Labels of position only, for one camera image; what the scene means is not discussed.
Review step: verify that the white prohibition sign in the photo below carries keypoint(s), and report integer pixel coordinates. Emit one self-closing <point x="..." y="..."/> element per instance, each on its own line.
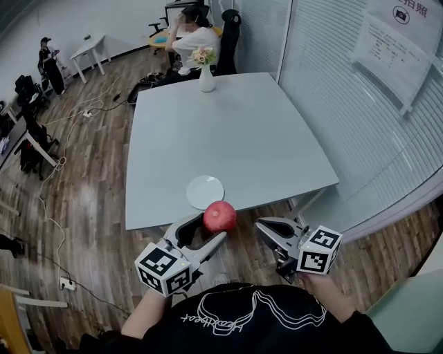
<point x="408" y="17"/>

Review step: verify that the wooden chair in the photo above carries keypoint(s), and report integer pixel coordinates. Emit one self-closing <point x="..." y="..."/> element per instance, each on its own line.
<point x="10" y="321"/>

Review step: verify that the person's black printed shirt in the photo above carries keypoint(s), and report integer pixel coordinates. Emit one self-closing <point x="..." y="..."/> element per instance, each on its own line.
<point x="249" y="325"/>

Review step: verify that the black high-back office chair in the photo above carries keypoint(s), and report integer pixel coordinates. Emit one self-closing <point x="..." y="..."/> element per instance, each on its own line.
<point x="228" y="45"/>

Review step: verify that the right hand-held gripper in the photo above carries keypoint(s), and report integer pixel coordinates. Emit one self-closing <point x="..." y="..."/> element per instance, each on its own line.
<point x="316" y="254"/>

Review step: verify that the pale green cabinet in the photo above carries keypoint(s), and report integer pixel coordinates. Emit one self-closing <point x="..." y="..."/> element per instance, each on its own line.
<point x="412" y="304"/>

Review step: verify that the red apple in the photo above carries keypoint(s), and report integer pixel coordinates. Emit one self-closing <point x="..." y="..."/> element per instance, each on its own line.
<point x="219" y="216"/>

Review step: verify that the black armrest office chair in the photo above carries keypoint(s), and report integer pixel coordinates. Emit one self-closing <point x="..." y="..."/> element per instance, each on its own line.
<point x="158" y="27"/>

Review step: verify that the small white table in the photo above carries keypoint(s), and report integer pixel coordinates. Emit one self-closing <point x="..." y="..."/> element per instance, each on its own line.
<point x="91" y="46"/>

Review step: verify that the person's right forearm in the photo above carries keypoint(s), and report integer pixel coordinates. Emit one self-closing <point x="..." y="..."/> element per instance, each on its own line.
<point x="323" y="297"/>

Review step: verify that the person's left forearm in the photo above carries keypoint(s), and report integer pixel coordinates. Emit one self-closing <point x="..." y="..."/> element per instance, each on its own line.
<point x="149" y="312"/>

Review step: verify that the white round plate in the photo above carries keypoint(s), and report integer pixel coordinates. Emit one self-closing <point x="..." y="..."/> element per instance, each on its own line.
<point x="204" y="190"/>

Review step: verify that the white desk with metal legs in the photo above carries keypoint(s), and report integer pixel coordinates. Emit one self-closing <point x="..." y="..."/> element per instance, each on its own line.
<point x="14" y="141"/>

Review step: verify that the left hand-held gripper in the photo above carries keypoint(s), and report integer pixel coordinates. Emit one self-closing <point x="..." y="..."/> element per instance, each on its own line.
<point x="162" y="268"/>

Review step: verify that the white ceramic vase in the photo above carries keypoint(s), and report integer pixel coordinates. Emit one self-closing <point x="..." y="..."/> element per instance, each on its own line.
<point x="207" y="81"/>

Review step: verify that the white power strip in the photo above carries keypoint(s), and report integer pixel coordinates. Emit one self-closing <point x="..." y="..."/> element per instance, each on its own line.
<point x="87" y="113"/>
<point x="67" y="283"/>

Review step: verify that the pale flower bouquet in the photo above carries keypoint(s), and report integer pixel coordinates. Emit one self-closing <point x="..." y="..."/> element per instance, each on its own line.
<point x="203" y="55"/>

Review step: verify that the white paper notice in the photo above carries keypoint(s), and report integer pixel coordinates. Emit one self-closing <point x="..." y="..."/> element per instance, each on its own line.
<point x="391" y="58"/>

